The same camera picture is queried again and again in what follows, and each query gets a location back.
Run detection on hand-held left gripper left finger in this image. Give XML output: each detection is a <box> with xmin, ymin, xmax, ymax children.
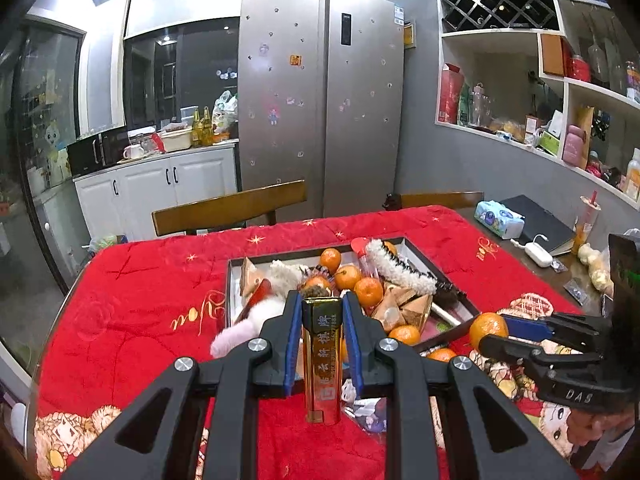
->
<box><xmin>60</xmin><ymin>290</ymin><xmax>303</xmax><ymax>480</ymax></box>

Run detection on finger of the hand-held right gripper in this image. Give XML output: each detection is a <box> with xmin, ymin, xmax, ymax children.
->
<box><xmin>477</xmin><ymin>333</ymin><xmax>605</xmax><ymax>387</ymax></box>
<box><xmin>501</xmin><ymin>311</ymin><xmax>610</xmax><ymax>355</ymax></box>

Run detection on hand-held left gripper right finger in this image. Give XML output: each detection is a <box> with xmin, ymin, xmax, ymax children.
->
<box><xmin>341</xmin><ymin>291</ymin><xmax>585</xmax><ymax>480</ymax></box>

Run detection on gold lighter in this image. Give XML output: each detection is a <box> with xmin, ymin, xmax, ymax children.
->
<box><xmin>301</xmin><ymin>296</ymin><xmax>345</xmax><ymax>425</ymax></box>

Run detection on white lighter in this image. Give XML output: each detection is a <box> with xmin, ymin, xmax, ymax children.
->
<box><xmin>431</xmin><ymin>304</ymin><xmax>462</xmax><ymax>325</ymax></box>

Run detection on dark cardboard box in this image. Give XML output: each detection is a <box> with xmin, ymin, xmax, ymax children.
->
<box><xmin>223</xmin><ymin>236</ymin><xmax>485</xmax><ymax>356</ymax></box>

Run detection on dark wooden desktop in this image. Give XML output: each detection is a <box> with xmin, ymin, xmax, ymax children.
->
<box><xmin>460</xmin><ymin>194</ymin><xmax>618</xmax><ymax>313</ymax></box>

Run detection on cream plush toy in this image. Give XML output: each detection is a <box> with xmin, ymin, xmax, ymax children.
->
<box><xmin>577</xmin><ymin>242</ymin><xmax>616</xmax><ymax>296</ymax></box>

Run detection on small dark packet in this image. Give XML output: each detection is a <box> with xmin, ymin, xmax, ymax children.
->
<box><xmin>564</xmin><ymin>279</ymin><xmax>590</xmax><ymax>305</ymax></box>

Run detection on beige pyramid packet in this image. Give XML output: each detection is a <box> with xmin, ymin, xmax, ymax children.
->
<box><xmin>370</xmin><ymin>302</ymin><xmax>406</xmax><ymax>333</ymax></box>
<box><xmin>240</xmin><ymin>257</ymin><xmax>271</xmax><ymax>298</ymax></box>

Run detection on pink white plush toy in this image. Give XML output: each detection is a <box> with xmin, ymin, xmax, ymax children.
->
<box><xmin>210</xmin><ymin>260</ymin><xmax>313</xmax><ymax>359</ymax></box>

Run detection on gold foil packet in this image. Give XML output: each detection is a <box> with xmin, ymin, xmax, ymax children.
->
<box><xmin>400</xmin><ymin>292</ymin><xmax>433</xmax><ymax>327</ymax></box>

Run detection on clear bottle with red cap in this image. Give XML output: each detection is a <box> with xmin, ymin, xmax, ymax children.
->
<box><xmin>350</xmin><ymin>237</ymin><xmax>381</xmax><ymax>281</ymax></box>

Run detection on drink cup with red straw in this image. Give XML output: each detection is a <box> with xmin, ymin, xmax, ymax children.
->
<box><xmin>574</xmin><ymin>191</ymin><xmax>601</xmax><ymax>256</ymax></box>

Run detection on white fluffy hairband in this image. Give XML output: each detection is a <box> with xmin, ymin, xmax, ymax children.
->
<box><xmin>364</xmin><ymin>238</ymin><xmax>438</xmax><ymax>297</ymax></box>

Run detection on black notebook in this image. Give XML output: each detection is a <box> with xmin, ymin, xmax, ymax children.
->
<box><xmin>500</xmin><ymin>194</ymin><xmax>577</xmax><ymax>257</ymax></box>

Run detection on blue tissue pack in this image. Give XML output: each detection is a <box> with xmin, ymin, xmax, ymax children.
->
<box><xmin>474</xmin><ymin>200</ymin><xmax>526</xmax><ymax>240</ymax></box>

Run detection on wooden chair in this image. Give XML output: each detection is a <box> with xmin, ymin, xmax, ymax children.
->
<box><xmin>151</xmin><ymin>179</ymin><xmax>307</xmax><ymax>237</ymax></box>
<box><xmin>384</xmin><ymin>190</ymin><xmax>485</xmax><ymax>212</ymax></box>

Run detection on red printed blanket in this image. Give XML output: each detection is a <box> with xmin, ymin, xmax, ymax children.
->
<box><xmin>27</xmin><ymin>205</ymin><xmax>616</xmax><ymax>480</ymax></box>

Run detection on white kitchen cabinet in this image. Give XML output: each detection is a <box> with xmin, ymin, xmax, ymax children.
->
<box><xmin>74</xmin><ymin>141</ymin><xmax>240</xmax><ymax>246</ymax></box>

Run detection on white basin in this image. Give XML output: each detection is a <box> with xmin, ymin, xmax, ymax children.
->
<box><xmin>160</xmin><ymin>127</ymin><xmax>193</xmax><ymax>152</ymax></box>

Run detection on silver refrigerator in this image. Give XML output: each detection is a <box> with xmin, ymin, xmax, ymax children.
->
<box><xmin>237</xmin><ymin>0</ymin><xmax>406</xmax><ymax>223</ymax></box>

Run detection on red jar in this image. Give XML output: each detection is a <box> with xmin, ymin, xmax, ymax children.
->
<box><xmin>570</xmin><ymin>55</ymin><xmax>593</xmax><ymax>82</ymax></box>

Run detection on red gift box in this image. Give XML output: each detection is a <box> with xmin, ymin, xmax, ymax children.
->
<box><xmin>438</xmin><ymin>63</ymin><xmax>465</xmax><ymax>123</ymax></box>

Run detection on plastic bag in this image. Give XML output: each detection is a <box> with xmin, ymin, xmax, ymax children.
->
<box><xmin>212</xmin><ymin>91</ymin><xmax>240</xmax><ymax>136</ymax></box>

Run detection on brown box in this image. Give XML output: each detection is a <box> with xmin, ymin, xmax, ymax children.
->
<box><xmin>540</xmin><ymin>34</ymin><xmax>568</xmax><ymax>78</ymax></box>

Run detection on black microwave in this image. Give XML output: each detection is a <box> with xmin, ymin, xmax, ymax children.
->
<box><xmin>66</xmin><ymin>127</ymin><xmax>130</xmax><ymax>177</ymax></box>

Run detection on glass sliding door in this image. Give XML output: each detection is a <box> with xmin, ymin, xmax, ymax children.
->
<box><xmin>0</xmin><ymin>15</ymin><xmax>88</xmax><ymax>291</ymax></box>

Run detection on white device with cable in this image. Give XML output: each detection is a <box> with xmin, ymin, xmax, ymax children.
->
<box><xmin>511</xmin><ymin>234</ymin><xmax>555</xmax><ymax>268</ymax></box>

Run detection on white wall shelf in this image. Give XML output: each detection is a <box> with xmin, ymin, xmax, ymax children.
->
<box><xmin>432</xmin><ymin>0</ymin><xmax>640</xmax><ymax>211</ymax></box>

